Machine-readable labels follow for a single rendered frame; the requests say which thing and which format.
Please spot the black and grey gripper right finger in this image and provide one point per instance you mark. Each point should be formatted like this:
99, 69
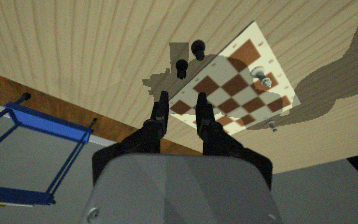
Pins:
216, 140

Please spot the brown and cream chessboard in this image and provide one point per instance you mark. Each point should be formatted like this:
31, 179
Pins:
238, 100

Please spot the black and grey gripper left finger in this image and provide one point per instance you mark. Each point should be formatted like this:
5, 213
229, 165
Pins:
145, 140

